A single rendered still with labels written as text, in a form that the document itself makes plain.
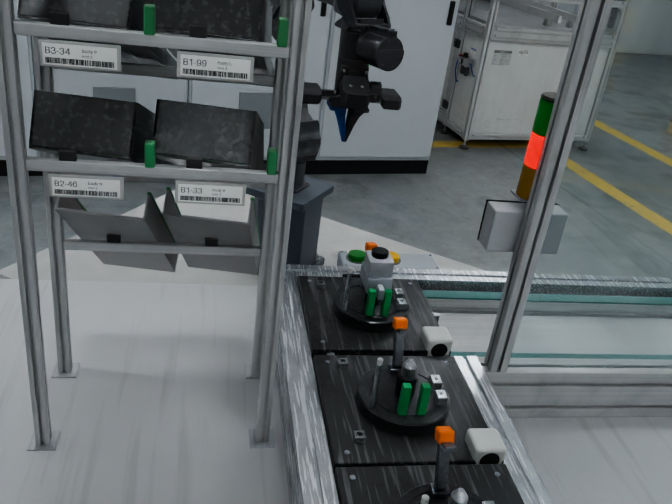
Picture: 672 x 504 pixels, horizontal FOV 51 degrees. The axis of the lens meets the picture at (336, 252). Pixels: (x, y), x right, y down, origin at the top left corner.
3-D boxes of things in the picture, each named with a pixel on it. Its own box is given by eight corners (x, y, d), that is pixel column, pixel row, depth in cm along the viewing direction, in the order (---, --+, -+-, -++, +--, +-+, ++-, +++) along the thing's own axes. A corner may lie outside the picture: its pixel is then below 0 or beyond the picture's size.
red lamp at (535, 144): (518, 158, 107) (526, 127, 104) (548, 160, 108) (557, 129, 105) (531, 170, 102) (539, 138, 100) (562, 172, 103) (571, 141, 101)
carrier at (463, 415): (312, 364, 114) (320, 299, 109) (452, 365, 119) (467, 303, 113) (333, 475, 93) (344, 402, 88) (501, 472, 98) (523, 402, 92)
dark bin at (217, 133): (189, 170, 119) (194, 127, 119) (266, 180, 120) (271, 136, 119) (150, 155, 91) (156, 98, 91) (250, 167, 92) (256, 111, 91)
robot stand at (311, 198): (272, 244, 169) (278, 167, 160) (325, 263, 164) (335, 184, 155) (237, 267, 157) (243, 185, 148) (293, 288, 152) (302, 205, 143)
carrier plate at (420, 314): (297, 284, 137) (298, 274, 136) (415, 287, 141) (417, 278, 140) (311, 358, 116) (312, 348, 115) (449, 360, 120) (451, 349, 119)
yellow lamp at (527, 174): (510, 188, 109) (518, 159, 107) (540, 190, 110) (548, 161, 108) (522, 201, 105) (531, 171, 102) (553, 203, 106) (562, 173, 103)
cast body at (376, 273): (359, 275, 127) (364, 241, 124) (382, 276, 128) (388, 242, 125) (368, 300, 120) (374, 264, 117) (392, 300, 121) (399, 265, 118)
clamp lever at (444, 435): (430, 484, 88) (434, 425, 87) (445, 483, 88) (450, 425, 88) (439, 497, 84) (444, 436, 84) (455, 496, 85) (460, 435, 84)
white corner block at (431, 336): (417, 344, 123) (421, 325, 121) (442, 344, 124) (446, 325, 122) (424, 360, 119) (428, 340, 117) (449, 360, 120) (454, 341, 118)
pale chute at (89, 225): (103, 264, 127) (108, 240, 129) (175, 272, 128) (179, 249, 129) (53, 209, 101) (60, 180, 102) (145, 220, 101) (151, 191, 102)
